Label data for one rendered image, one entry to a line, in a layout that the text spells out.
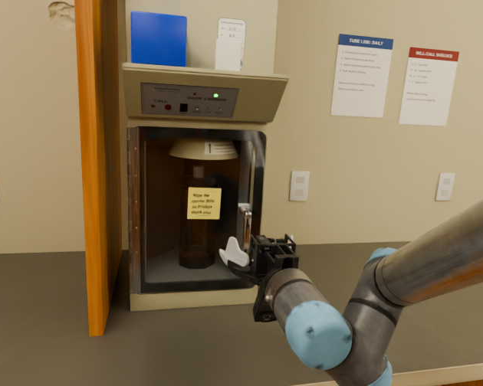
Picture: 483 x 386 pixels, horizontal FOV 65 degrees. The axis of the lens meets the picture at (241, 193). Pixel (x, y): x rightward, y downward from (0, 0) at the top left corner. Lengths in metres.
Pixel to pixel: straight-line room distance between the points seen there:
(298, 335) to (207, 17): 0.66
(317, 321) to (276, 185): 0.95
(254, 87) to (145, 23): 0.23
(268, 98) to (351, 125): 0.70
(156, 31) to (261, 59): 0.25
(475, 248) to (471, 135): 1.37
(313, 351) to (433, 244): 0.19
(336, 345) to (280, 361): 0.35
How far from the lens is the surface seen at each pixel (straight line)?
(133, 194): 0.88
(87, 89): 0.78
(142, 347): 0.89
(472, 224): 0.43
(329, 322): 0.50
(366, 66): 1.49
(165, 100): 0.80
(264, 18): 0.91
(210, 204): 0.89
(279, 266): 0.62
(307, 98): 1.40
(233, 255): 0.75
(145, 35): 0.76
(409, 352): 0.97
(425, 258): 0.49
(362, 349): 0.58
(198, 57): 0.87
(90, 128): 0.79
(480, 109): 1.80
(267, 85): 0.79
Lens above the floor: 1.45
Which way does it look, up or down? 14 degrees down
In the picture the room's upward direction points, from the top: 3 degrees clockwise
